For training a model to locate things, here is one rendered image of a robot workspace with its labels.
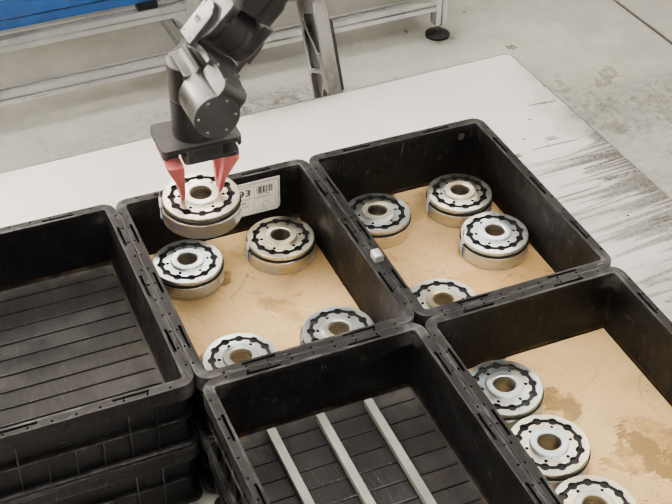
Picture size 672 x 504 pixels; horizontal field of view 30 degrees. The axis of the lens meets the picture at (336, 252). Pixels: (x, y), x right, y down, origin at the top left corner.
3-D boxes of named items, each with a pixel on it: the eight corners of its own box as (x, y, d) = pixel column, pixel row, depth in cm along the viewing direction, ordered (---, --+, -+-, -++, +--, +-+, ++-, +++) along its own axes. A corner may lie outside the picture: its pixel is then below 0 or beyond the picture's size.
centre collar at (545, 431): (520, 439, 155) (521, 435, 155) (552, 424, 157) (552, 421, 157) (545, 465, 152) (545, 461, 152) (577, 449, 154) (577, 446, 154)
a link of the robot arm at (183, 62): (203, 35, 152) (158, 44, 150) (222, 63, 147) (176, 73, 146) (207, 83, 157) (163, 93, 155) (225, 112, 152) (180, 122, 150)
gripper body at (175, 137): (243, 147, 157) (240, 98, 152) (164, 165, 154) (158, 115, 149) (227, 120, 162) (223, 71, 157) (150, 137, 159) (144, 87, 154)
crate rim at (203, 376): (114, 214, 183) (112, 201, 182) (304, 169, 192) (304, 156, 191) (199, 396, 154) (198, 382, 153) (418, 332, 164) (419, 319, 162)
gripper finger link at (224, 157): (243, 200, 162) (239, 140, 156) (189, 213, 160) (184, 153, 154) (227, 170, 167) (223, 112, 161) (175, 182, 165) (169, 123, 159)
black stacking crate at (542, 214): (306, 219, 198) (306, 160, 191) (473, 178, 207) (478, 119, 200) (416, 383, 170) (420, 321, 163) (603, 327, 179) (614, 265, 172)
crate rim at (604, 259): (305, 169, 192) (304, 156, 191) (478, 128, 201) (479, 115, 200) (418, 332, 164) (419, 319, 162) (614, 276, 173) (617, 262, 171)
